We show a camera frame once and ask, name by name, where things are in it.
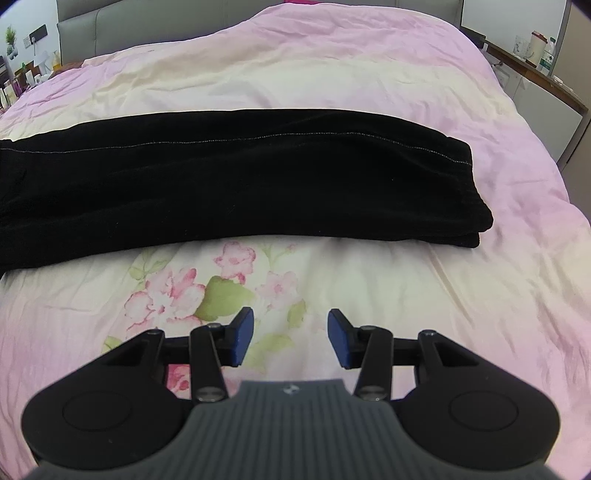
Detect grey upholstered headboard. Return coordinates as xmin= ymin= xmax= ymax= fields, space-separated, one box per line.
xmin=56 ymin=0 xmax=287 ymax=65

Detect pink floral duvet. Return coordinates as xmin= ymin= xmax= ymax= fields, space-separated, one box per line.
xmin=0 ymin=0 xmax=591 ymax=480

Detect group of cosmetic bottles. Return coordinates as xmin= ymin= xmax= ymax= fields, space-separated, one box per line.
xmin=0 ymin=69 xmax=37 ymax=114

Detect white cabinet with wooden top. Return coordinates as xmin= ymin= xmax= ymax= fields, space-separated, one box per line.
xmin=462 ymin=25 xmax=591 ymax=172

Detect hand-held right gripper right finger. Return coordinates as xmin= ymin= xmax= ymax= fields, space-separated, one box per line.
xmin=326 ymin=308 xmax=481 ymax=402

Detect black shorts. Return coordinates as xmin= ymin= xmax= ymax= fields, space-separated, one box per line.
xmin=0 ymin=108 xmax=494 ymax=278

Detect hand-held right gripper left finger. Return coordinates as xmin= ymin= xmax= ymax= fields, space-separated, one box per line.
xmin=99 ymin=307 xmax=256 ymax=403

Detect white table lamp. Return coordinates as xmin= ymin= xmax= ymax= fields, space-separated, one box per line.
xmin=33 ymin=50 xmax=54 ymax=78

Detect brown cloth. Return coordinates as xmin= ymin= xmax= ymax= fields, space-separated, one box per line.
xmin=50 ymin=60 xmax=89 ymax=75

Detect green label plastic bottle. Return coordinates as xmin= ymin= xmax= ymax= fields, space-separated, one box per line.
xmin=540 ymin=38 xmax=557 ymax=77

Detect white tumbler with red lid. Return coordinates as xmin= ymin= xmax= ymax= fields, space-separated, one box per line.
xmin=525 ymin=31 xmax=546 ymax=69

